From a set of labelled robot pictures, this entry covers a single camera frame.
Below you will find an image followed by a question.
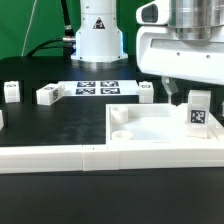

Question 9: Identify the white square tabletop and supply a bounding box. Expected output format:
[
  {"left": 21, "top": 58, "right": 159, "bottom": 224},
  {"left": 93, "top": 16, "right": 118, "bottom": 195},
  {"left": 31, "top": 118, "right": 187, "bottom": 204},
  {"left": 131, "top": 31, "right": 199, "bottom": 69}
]
[{"left": 106, "top": 104, "right": 224, "bottom": 145}]

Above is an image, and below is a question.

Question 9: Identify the white thin cable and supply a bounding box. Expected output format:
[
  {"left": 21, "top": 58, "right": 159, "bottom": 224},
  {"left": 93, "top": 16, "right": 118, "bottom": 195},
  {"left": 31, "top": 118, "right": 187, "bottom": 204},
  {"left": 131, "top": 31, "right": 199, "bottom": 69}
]
[{"left": 21, "top": 0, "right": 38, "bottom": 57}]

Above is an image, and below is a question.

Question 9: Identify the black cable bundle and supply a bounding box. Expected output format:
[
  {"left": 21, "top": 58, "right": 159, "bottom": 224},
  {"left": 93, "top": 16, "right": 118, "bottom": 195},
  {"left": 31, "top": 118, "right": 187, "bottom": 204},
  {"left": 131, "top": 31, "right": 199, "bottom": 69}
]
[{"left": 26, "top": 0, "right": 77, "bottom": 58}]

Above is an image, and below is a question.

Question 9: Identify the white L-shaped fence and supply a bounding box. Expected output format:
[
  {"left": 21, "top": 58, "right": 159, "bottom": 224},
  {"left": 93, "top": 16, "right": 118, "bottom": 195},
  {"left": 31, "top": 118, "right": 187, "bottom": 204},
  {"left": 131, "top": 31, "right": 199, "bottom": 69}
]
[{"left": 0, "top": 113, "right": 224, "bottom": 175}]

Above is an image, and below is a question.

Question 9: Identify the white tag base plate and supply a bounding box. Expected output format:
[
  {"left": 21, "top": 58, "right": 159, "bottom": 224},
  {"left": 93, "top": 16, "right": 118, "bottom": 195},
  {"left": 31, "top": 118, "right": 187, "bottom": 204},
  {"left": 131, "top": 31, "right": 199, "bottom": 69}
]
[{"left": 60, "top": 80, "right": 138, "bottom": 96}]

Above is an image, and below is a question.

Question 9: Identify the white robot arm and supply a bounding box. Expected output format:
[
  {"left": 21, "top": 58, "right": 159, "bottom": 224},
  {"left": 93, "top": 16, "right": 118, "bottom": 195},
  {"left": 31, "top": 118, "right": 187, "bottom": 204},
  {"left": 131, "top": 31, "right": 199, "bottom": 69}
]
[{"left": 71, "top": 0, "right": 224, "bottom": 89}]

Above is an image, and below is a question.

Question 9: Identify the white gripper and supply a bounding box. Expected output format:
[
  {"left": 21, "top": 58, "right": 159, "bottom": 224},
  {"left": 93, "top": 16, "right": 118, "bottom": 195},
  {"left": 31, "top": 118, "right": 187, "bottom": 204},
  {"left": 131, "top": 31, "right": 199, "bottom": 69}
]
[{"left": 136, "top": 0, "right": 224, "bottom": 105}]

